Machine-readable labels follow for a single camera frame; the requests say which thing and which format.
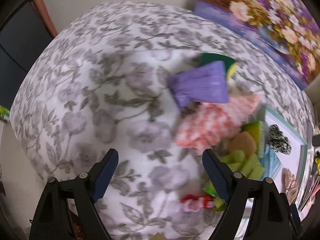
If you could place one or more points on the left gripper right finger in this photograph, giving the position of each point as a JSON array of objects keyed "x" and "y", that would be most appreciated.
[{"x": 233, "y": 188}]

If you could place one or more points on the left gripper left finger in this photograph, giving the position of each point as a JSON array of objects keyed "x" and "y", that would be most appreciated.
[{"x": 87, "y": 188}]

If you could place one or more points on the lime green cloth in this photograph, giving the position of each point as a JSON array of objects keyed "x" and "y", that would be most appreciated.
[{"x": 236, "y": 161}]

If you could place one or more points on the pink floral scrunchie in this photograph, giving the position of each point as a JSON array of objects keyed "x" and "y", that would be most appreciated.
[{"x": 290, "y": 185}]

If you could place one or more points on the black white leopard scrunchie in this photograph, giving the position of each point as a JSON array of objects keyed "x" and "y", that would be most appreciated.
[{"x": 277, "y": 141}]

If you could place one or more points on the pink white chevron cloth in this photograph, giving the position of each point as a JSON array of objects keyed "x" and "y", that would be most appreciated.
[{"x": 213, "y": 122}]

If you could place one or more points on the purple wipes packet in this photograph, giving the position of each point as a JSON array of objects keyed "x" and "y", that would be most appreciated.
[{"x": 204, "y": 84}]

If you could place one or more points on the light blue cloth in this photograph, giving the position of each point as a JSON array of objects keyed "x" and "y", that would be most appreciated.
[{"x": 271, "y": 163}]

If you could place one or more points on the red white scrunchie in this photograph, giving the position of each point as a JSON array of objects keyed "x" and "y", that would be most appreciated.
[{"x": 192, "y": 203}]

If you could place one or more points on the green tissue pack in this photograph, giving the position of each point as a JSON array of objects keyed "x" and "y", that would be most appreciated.
[{"x": 256, "y": 130}]

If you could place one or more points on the teal white cardboard box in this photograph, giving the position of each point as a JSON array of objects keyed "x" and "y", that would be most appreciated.
[{"x": 296, "y": 161}]

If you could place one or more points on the floral grey white blanket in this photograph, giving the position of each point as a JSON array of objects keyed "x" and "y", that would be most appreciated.
[{"x": 101, "y": 84}]

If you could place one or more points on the flower bouquet painting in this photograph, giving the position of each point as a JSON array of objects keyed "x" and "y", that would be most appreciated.
[{"x": 283, "y": 29}]

